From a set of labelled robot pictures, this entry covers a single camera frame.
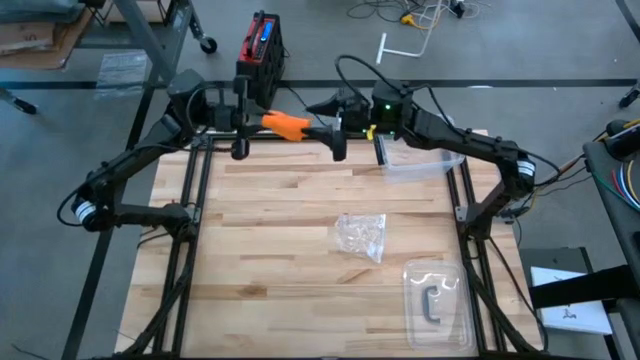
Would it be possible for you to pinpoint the clear plastic sleeve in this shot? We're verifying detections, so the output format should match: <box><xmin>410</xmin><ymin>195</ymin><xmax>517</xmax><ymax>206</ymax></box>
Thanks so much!
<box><xmin>95</xmin><ymin>49</ymin><xmax>150</xmax><ymax>99</ymax></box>

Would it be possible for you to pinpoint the grey rolling workbench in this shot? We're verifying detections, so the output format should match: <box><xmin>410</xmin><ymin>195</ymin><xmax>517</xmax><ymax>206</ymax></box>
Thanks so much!
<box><xmin>82</xmin><ymin>0</ymin><xmax>219</xmax><ymax>96</ymax></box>

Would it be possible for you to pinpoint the white paper sheet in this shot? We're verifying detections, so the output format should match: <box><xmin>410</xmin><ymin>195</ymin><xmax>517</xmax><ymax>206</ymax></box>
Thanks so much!
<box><xmin>529</xmin><ymin>266</ymin><xmax>614</xmax><ymax>335</ymax></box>

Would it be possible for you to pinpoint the black side table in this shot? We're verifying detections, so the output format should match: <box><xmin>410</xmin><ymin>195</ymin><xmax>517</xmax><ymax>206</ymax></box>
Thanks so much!
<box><xmin>582</xmin><ymin>119</ymin><xmax>640</xmax><ymax>360</ymax></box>

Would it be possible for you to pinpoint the clear lid with grey handle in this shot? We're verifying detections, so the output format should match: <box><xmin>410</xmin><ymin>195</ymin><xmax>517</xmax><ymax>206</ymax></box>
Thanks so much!
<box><xmin>402</xmin><ymin>258</ymin><xmax>476</xmax><ymax>354</ymax></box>

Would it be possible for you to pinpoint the clear plastic container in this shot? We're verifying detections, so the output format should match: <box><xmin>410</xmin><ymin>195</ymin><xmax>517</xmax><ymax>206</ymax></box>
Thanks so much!
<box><xmin>374</xmin><ymin>113</ymin><xmax>466</xmax><ymax>184</ymax></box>

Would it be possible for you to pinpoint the white T-shaped bar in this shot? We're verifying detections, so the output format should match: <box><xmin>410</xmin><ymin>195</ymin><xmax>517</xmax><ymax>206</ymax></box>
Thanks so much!
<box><xmin>375</xmin><ymin>0</ymin><xmax>446</xmax><ymax>67</ymax></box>

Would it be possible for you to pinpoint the black power cable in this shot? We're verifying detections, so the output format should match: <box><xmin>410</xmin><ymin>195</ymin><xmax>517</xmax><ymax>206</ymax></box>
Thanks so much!
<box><xmin>283</xmin><ymin>84</ymin><xmax>321</xmax><ymax>126</ymax></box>

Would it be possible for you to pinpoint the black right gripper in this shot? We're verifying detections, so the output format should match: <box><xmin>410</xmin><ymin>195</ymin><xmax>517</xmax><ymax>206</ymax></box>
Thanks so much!
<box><xmin>299</xmin><ymin>89</ymin><xmax>375</xmax><ymax>162</ymax></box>

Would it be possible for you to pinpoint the orange elastic bandage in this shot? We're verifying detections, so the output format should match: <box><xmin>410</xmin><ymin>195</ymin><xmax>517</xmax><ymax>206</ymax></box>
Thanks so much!
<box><xmin>261</xmin><ymin>109</ymin><xmax>312</xmax><ymax>143</ymax></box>

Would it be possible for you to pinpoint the coloured wire bundle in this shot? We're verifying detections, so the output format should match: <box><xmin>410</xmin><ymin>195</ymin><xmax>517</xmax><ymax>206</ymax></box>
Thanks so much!
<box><xmin>592</xmin><ymin>158</ymin><xmax>640</xmax><ymax>212</ymax></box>

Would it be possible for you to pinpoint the black aluminium rig frame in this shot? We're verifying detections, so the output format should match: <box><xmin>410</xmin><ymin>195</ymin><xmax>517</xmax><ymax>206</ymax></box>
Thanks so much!
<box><xmin>114</xmin><ymin>127</ymin><xmax>549</xmax><ymax>360</ymax></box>

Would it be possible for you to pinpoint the flat brown cardboard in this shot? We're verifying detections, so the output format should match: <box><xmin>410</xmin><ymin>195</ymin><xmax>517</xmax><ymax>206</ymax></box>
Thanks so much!
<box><xmin>0</xmin><ymin>7</ymin><xmax>95</xmax><ymax>69</ymax></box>

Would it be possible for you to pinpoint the black floor cable tangle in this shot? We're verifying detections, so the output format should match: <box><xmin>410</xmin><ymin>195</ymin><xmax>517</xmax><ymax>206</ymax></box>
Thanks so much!
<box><xmin>346</xmin><ymin>0</ymin><xmax>481</xmax><ymax>22</ymax></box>

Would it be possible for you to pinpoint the red black battery box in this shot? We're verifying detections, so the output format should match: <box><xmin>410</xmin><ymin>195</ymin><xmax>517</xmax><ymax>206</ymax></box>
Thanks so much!
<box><xmin>235</xmin><ymin>10</ymin><xmax>287</xmax><ymax>112</ymax></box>

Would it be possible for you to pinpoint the black caster leg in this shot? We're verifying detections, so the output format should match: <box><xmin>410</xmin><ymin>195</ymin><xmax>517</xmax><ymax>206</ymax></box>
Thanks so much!
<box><xmin>618</xmin><ymin>82</ymin><xmax>640</xmax><ymax>110</ymax></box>
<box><xmin>0</xmin><ymin>82</ymin><xmax>40</xmax><ymax>116</ymax></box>

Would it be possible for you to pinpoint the black flat bar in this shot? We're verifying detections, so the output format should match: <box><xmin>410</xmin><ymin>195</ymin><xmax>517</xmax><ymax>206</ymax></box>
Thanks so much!
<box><xmin>528</xmin><ymin>264</ymin><xmax>640</xmax><ymax>310</ymax></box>

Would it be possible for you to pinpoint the clear plastic bag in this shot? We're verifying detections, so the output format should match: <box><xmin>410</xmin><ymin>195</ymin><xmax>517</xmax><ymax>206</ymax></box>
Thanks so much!
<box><xmin>333</xmin><ymin>213</ymin><xmax>388</xmax><ymax>265</ymax></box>

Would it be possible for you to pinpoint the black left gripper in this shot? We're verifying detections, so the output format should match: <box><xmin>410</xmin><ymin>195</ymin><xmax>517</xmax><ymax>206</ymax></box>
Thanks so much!
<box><xmin>214</xmin><ymin>74</ymin><xmax>281</xmax><ymax>161</ymax></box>

